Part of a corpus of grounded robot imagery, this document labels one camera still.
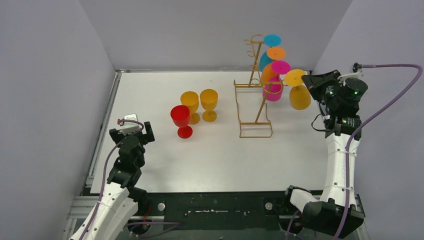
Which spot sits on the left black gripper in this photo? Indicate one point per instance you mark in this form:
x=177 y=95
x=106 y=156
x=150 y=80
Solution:
x=131 y=136

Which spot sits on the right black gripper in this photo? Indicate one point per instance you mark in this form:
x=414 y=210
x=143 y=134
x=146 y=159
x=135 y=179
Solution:
x=315 y=83

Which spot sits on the yellow wine glass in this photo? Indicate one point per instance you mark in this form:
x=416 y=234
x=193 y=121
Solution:
x=190 y=99
x=299 y=95
x=209 y=101

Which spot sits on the red plastic wine glass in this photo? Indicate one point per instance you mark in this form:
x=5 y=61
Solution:
x=181 y=117

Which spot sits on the yellow wine glass front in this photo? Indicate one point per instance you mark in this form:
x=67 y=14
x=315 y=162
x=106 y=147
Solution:
x=190 y=99

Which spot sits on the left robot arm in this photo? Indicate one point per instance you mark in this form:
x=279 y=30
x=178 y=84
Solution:
x=119 y=198

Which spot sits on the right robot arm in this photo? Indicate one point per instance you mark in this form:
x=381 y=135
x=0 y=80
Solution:
x=335 y=212

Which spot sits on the pink plastic wine glass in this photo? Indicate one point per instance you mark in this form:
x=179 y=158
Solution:
x=272 y=87

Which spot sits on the orange plastic wine glass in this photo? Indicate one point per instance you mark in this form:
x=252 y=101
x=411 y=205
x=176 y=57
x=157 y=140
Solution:
x=276 y=54

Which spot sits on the blue plastic wine glass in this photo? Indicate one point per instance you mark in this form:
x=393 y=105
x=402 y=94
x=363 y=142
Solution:
x=271 y=40

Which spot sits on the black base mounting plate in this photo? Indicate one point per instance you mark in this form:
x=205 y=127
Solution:
x=207 y=211

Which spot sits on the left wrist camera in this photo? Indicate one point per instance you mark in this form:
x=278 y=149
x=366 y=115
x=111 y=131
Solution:
x=129 y=124

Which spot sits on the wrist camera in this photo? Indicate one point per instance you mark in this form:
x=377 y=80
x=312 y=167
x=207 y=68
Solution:
x=356 y=73
x=129 y=124

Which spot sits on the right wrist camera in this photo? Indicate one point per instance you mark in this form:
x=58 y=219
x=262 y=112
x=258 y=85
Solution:
x=356 y=73

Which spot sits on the gold wire glass rack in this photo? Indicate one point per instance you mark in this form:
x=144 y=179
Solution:
x=251 y=105

